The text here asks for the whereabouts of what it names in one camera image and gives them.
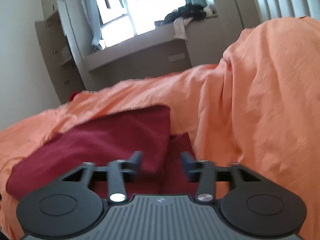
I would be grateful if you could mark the left light blue curtain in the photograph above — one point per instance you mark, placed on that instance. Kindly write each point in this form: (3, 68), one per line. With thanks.
(93, 17)

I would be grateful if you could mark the red object on floor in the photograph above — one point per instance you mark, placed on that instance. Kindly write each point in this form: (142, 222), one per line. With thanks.
(73, 95)

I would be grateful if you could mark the open grey wardrobe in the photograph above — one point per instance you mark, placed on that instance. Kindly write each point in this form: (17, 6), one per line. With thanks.
(57, 45)

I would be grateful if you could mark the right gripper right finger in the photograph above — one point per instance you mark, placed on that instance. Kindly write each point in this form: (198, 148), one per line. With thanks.
(202, 172)

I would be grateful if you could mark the white cloth hanging over ledge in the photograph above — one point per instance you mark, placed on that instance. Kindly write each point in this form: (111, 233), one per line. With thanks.
(180, 24)

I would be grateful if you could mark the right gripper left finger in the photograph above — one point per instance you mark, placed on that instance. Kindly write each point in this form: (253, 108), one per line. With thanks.
(120, 172)

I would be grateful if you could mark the tall grey wardrobe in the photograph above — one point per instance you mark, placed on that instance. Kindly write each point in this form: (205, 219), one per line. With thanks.
(237, 15)

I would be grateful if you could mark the grey window seat cabinet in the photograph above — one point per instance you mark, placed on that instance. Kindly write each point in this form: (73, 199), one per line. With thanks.
(157, 53)

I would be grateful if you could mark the dark clothes pile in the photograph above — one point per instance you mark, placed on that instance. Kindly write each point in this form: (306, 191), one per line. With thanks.
(194, 11)

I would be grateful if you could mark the dark red sweater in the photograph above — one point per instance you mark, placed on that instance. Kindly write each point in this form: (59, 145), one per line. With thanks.
(108, 138)

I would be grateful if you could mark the orange duvet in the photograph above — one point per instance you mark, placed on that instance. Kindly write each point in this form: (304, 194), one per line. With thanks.
(258, 106)

